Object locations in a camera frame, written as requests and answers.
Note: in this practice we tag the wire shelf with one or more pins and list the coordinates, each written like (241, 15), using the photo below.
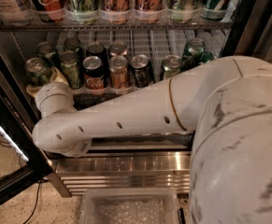
(115, 27)
(100, 95)

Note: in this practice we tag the rear green 7UP can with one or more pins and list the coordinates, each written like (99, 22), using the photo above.
(193, 50)

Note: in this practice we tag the orange can middle shelf front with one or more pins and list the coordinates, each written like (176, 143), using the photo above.
(119, 73)

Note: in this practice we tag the rear dark cola can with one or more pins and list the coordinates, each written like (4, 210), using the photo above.
(97, 49)

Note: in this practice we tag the clear plastic bin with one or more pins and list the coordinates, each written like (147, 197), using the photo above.
(131, 206)

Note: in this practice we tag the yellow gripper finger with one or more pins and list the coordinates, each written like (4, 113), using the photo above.
(57, 76)
(32, 90)

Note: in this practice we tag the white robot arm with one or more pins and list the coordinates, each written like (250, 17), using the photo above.
(226, 104)

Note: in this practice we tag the middle wire shelf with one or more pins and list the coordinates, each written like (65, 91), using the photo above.
(100, 95)

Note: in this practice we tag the steel fridge bottom grille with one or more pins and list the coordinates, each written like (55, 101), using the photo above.
(147, 169)

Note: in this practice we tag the pale green can middle shelf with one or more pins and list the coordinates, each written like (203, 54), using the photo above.
(170, 66)

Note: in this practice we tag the black can middle shelf front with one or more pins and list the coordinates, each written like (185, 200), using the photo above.
(142, 70)

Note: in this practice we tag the top wire shelf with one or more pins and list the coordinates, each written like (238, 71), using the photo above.
(115, 27)

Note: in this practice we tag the rear orange can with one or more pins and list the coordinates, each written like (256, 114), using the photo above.
(118, 48)

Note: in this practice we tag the top shelf green LaCroix can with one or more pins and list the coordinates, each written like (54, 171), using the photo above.
(82, 11)

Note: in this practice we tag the top shelf pale green can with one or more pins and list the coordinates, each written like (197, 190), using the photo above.
(181, 11)

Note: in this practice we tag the top shelf orange can left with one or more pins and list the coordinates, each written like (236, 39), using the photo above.
(115, 11)

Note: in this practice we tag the red Coca-Cola can middle shelf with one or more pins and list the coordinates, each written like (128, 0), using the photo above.
(94, 74)

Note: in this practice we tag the tilted green 7UP can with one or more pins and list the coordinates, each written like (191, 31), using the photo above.
(207, 57)

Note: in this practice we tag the top shelf white bottle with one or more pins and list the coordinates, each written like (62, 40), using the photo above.
(15, 12)

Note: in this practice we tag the open fridge door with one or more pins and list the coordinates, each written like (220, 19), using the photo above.
(21, 164)

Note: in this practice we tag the top shelf orange can right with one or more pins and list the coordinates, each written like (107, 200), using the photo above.
(148, 11)

